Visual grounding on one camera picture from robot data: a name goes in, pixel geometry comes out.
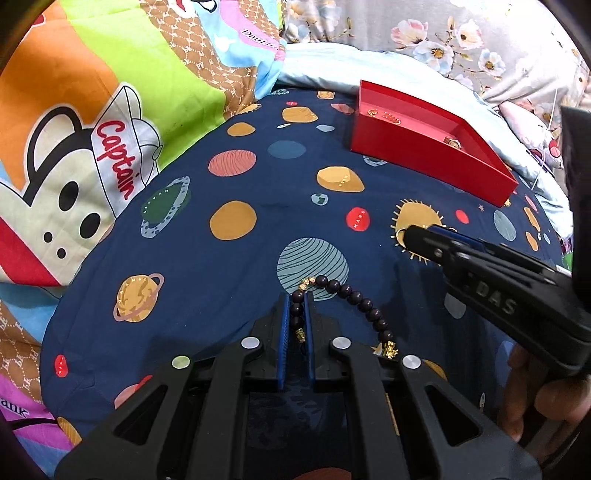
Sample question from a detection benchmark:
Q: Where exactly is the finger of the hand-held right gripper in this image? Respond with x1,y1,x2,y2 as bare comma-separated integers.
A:
431,225,498,254
403,224,485,274

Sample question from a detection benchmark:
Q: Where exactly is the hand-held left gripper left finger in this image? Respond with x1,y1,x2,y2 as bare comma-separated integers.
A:
54,294,291,480

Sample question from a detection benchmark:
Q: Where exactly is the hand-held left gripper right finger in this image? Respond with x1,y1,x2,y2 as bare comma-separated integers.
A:
305,294,542,480

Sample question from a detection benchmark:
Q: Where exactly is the dark bead bracelet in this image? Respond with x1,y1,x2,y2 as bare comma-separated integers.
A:
290,276,400,361

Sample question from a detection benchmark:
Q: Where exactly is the red shallow box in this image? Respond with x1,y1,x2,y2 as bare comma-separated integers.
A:
349,79,520,208

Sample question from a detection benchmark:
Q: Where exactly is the person's right hand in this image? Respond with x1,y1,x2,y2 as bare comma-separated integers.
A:
501,345,591,445

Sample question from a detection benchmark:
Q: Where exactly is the navy planet print bedsheet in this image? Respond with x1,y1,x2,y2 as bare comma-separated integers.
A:
39,88,578,480

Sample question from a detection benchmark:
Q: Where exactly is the grey floral bed sheet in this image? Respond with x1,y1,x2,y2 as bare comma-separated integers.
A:
281,0,591,109

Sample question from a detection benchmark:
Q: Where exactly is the colourful cartoon monkey blanket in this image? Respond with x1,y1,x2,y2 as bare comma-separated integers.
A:
0,0,288,480

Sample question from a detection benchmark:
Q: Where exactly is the thin white cord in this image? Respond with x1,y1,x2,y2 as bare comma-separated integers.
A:
530,83,563,191

